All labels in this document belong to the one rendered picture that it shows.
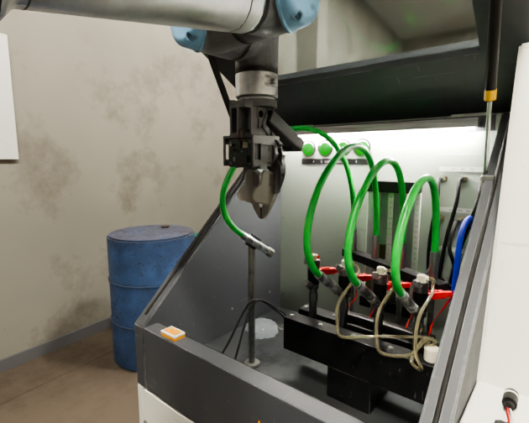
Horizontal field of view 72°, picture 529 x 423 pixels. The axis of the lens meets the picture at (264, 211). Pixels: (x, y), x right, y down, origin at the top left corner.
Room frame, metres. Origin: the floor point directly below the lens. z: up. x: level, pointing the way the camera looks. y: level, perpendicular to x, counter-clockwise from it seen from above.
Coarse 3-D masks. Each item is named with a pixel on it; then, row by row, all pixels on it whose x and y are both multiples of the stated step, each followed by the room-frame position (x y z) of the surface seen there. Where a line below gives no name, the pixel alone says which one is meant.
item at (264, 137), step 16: (240, 112) 0.64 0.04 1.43; (256, 112) 0.65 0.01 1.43; (240, 128) 0.64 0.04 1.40; (256, 128) 0.65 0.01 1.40; (224, 144) 0.65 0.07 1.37; (240, 144) 0.63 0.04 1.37; (256, 144) 0.62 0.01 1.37; (272, 144) 0.65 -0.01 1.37; (224, 160) 0.65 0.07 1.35; (240, 160) 0.63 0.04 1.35; (256, 160) 0.62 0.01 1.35; (272, 160) 0.66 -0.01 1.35
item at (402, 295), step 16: (432, 176) 0.68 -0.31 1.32; (416, 192) 0.61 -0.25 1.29; (432, 192) 0.71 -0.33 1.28; (432, 208) 0.73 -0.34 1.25; (400, 224) 0.58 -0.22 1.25; (432, 224) 0.73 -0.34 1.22; (400, 240) 0.56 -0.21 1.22; (432, 240) 0.73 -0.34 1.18; (400, 256) 0.56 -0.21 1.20; (432, 256) 0.73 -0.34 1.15; (432, 272) 0.73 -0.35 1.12; (400, 288) 0.57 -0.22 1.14
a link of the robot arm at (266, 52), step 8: (264, 40) 0.63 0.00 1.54; (272, 40) 0.64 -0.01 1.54; (256, 48) 0.63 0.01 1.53; (264, 48) 0.64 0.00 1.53; (272, 48) 0.64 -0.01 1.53; (248, 56) 0.63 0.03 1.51; (256, 56) 0.63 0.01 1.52; (264, 56) 0.64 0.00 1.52; (272, 56) 0.64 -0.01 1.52; (240, 64) 0.64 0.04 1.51; (248, 64) 0.64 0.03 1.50; (256, 64) 0.63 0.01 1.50; (264, 64) 0.64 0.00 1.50; (272, 64) 0.64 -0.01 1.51
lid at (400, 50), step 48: (336, 0) 0.78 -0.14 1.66; (384, 0) 0.75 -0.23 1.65; (432, 0) 0.71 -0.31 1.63; (480, 0) 0.66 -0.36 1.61; (528, 0) 0.64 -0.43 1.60; (288, 48) 0.95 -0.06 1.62; (336, 48) 0.90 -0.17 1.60; (384, 48) 0.85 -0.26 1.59; (432, 48) 0.80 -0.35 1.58; (480, 48) 0.74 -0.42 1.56; (288, 96) 1.10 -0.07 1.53; (336, 96) 1.02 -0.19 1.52; (384, 96) 0.96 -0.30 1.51; (432, 96) 0.90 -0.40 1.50; (480, 96) 0.85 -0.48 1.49
